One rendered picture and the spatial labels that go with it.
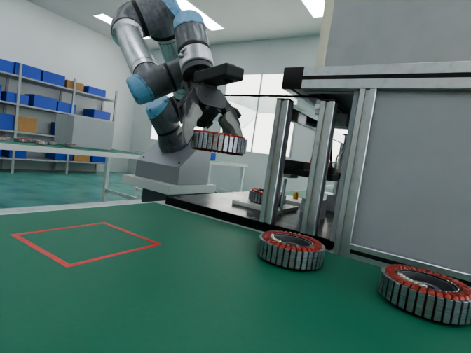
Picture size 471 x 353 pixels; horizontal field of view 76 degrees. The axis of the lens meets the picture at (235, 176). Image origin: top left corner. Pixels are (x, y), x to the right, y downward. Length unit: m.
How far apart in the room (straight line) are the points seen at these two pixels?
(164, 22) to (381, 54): 0.70
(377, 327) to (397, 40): 0.58
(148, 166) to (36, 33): 6.54
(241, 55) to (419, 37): 6.33
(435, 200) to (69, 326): 0.56
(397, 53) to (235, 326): 0.63
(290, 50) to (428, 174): 5.96
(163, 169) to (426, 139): 1.06
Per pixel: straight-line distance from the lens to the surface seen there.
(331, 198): 1.07
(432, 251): 0.63
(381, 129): 0.63
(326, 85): 0.66
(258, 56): 6.77
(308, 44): 6.39
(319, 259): 0.51
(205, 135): 0.55
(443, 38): 0.77
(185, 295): 0.37
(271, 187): 0.69
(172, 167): 1.36
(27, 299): 0.38
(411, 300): 0.45
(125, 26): 1.08
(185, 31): 0.75
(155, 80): 0.81
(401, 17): 0.80
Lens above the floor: 0.92
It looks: 4 degrees down
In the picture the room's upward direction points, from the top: 8 degrees clockwise
